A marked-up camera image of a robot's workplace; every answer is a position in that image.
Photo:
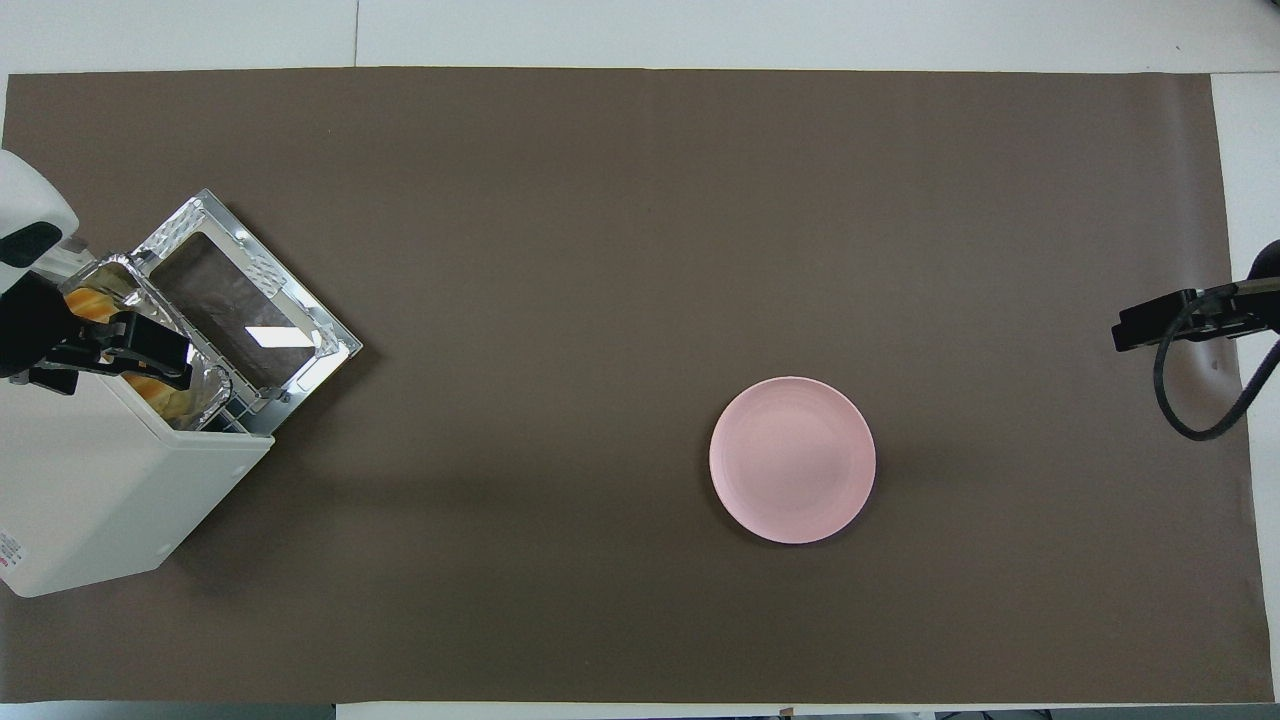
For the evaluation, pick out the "pink round plate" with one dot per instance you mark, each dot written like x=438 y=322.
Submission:
x=790 y=460

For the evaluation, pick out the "cream white toaster oven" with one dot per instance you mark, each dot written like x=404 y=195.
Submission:
x=110 y=490

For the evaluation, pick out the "brown table mat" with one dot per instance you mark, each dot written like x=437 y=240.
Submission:
x=600 y=300

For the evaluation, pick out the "aluminium foil tray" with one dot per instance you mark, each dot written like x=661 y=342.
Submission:
x=205 y=385

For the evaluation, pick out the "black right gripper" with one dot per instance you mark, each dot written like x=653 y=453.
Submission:
x=1240 y=310

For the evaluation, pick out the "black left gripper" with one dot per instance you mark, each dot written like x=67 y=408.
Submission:
x=35 y=330

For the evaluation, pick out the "glass oven door metal frame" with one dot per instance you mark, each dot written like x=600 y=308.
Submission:
x=330 y=345

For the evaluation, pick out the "sliced orange yellow bread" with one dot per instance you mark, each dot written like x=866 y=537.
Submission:
x=160 y=395

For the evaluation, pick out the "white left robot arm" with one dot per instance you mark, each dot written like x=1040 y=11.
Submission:
x=25 y=200

